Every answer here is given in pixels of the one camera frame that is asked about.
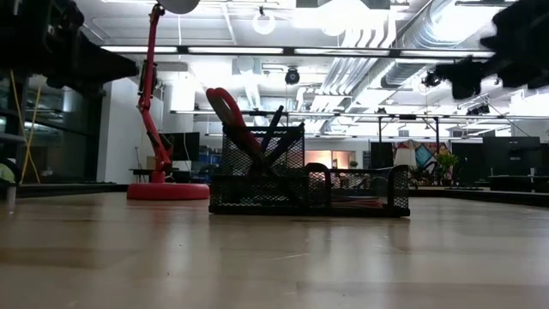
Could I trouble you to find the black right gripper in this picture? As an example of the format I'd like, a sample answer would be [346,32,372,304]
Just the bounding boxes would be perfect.
[434,0,549,101]

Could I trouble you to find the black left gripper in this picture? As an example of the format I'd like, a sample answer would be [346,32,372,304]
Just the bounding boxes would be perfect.
[0,0,139,89]

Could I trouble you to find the red-handled scissors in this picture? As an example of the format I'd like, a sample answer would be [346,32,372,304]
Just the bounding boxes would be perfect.
[205,87,265,173]

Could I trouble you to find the black pen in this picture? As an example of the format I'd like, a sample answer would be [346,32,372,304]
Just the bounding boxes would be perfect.
[260,105,286,155]
[265,121,307,168]

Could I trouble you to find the black mesh desk organizer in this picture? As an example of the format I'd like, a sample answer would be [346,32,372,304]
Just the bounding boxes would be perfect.
[208,123,412,218]

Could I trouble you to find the black ceiling light cluster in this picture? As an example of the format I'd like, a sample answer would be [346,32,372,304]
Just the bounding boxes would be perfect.
[421,70,443,89]

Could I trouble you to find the green potted plant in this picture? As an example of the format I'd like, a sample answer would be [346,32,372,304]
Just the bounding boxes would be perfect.
[436,152,460,187]

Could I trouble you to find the distant dark desk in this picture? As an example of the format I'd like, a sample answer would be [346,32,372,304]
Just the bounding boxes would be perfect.
[487,173,549,193]

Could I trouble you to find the red desk lamp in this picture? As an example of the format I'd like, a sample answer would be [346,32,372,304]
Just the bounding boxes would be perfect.
[126,0,211,202]

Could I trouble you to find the black overhead crossbeam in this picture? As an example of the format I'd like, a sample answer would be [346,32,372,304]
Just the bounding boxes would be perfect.
[100,44,497,61]

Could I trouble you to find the colourful wall hanging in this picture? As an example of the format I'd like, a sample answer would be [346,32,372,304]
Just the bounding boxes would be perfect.
[392,139,451,186]

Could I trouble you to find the yellow cable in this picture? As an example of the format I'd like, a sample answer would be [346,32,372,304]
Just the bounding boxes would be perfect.
[8,70,44,185]

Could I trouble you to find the white ring light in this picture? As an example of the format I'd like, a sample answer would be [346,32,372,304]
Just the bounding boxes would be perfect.
[251,9,277,36]

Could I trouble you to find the white frame standoff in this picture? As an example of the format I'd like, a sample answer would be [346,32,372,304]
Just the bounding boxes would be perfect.
[4,184,17,211]

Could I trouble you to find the black hanging camera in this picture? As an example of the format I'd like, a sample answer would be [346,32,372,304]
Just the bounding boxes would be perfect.
[284,67,301,87]

